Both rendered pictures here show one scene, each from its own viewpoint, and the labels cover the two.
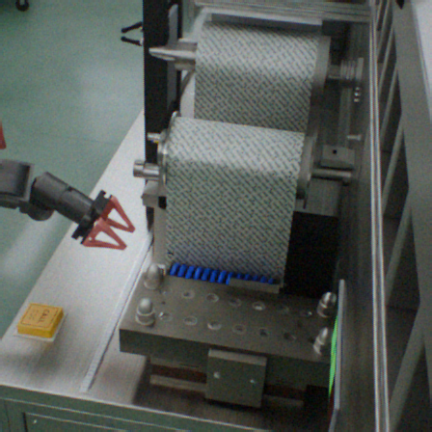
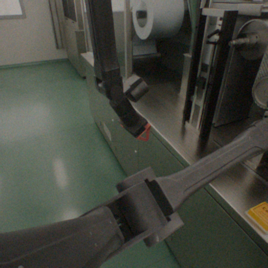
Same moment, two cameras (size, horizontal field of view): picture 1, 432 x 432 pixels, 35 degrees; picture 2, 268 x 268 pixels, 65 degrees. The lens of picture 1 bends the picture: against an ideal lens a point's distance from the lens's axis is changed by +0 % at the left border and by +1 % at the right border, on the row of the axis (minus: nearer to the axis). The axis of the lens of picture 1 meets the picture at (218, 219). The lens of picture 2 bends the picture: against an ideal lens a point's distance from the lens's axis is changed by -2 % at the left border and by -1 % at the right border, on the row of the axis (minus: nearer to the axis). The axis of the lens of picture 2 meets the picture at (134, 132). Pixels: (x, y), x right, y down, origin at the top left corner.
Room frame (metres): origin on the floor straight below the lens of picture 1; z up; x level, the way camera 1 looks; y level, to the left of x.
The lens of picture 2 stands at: (0.86, 0.90, 1.49)
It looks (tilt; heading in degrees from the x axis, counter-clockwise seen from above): 34 degrees down; 328
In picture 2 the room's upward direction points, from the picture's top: straight up
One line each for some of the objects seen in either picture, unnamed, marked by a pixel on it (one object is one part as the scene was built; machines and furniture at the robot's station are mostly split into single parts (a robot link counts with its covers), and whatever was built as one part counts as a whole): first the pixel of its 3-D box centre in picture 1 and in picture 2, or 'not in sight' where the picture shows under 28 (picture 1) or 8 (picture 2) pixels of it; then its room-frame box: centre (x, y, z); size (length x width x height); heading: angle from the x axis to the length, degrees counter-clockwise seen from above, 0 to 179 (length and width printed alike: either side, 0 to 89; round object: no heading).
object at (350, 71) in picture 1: (342, 73); not in sight; (1.31, -0.23, 1.33); 0.07 x 0.07 x 0.07; 82
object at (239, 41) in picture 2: (163, 52); (235, 43); (1.36, 0.14, 1.33); 0.06 x 0.03 x 0.03; 82
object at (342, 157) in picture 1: (337, 155); not in sight; (1.07, -0.21, 1.28); 0.06 x 0.05 x 0.02; 82
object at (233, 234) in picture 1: (227, 236); not in sight; (1.03, -0.02, 1.11); 0.23 x 0.01 x 0.18; 82
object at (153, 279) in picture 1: (153, 274); not in sight; (0.98, 0.11, 1.05); 0.04 x 0.04 x 0.04
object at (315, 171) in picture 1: (331, 172); not in sight; (1.07, -0.20, 1.25); 0.07 x 0.04 x 0.04; 82
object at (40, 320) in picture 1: (40, 319); (265, 215); (0.98, 0.34, 0.91); 0.07 x 0.07 x 0.02; 82
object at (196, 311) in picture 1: (236, 327); not in sight; (0.91, -0.05, 1.00); 0.40 x 0.16 x 0.06; 82
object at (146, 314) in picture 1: (145, 309); not in sight; (0.88, 0.12, 1.05); 0.04 x 0.04 x 0.04
